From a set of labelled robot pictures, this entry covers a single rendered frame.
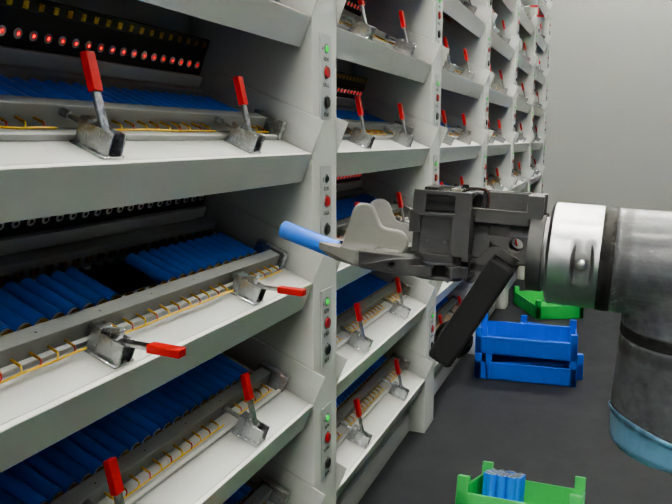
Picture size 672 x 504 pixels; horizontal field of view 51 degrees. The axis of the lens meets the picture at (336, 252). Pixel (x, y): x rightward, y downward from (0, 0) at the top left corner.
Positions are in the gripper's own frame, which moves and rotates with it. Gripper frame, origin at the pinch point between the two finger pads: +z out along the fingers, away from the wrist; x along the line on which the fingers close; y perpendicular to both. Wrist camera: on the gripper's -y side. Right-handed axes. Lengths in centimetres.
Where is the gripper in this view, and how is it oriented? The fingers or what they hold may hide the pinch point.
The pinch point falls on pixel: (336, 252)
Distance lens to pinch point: 69.7
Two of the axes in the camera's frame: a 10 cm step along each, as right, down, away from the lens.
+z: -9.3, -1.0, 3.6
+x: -3.7, 1.5, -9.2
